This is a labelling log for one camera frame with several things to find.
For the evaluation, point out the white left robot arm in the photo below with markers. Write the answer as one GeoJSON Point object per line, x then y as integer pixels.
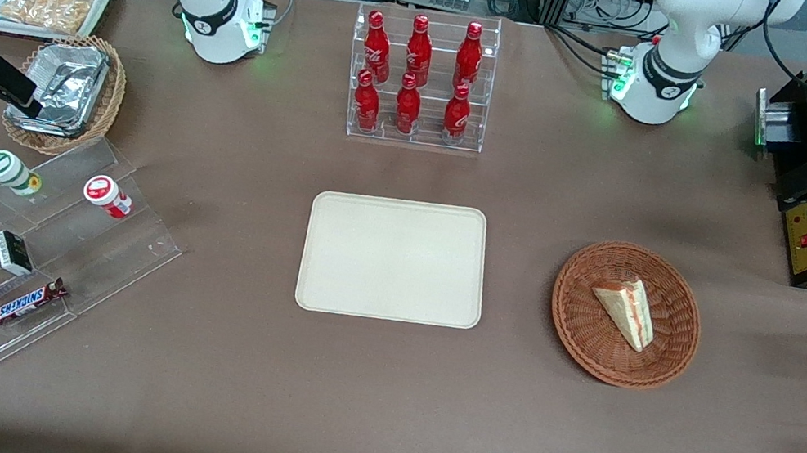
{"type": "Point", "coordinates": [667, 74]}

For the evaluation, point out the clear acrylic bottle rack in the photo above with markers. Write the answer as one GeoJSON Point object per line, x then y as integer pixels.
{"type": "Point", "coordinates": [423, 139]}

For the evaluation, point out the clear bag of crackers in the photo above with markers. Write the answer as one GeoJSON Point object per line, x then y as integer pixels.
{"type": "Point", "coordinates": [48, 8]}

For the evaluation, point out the snickers chocolate bar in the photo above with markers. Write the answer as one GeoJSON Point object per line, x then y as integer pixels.
{"type": "Point", "coordinates": [24, 303]}

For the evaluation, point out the tan wicker basket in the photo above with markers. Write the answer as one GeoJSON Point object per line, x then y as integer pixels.
{"type": "Point", "coordinates": [112, 100]}

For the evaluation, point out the red lid white jar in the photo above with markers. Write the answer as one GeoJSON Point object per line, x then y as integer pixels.
{"type": "Point", "coordinates": [106, 196]}

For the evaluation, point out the red cola bottle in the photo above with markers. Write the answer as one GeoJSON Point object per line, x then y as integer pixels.
{"type": "Point", "coordinates": [418, 53]}
{"type": "Point", "coordinates": [377, 47]}
{"type": "Point", "coordinates": [407, 109]}
{"type": "Point", "coordinates": [366, 105]}
{"type": "Point", "coordinates": [469, 57]}
{"type": "Point", "coordinates": [456, 115]}

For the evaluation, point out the beige plastic tray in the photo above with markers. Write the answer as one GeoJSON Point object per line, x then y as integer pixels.
{"type": "Point", "coordinates": [394, 258]}

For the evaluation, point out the triangular sandwich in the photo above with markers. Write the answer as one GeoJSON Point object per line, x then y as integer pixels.
{"type": "Point", "coordinates": [628, 309]}

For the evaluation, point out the brown wicker basket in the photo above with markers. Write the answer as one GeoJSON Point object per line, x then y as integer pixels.
{"type": "Point", "coordinates": [584, 333]}

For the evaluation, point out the stacked aluminium foil containers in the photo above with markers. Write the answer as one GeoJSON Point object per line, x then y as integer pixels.
{"type": "Point", "coordinates": [67, 86]}

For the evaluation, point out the green lid white jar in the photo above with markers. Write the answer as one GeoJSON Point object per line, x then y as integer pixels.
{"type": "Point", "coordinates": [7, 170]}

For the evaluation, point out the clear acrylic stepped stand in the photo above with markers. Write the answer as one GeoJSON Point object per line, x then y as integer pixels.
{"type": "Point", "coordinates": [117, 251]}

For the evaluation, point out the small black box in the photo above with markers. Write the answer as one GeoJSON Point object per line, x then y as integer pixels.
{"type": "Point", "coordinates": [13, 254]}

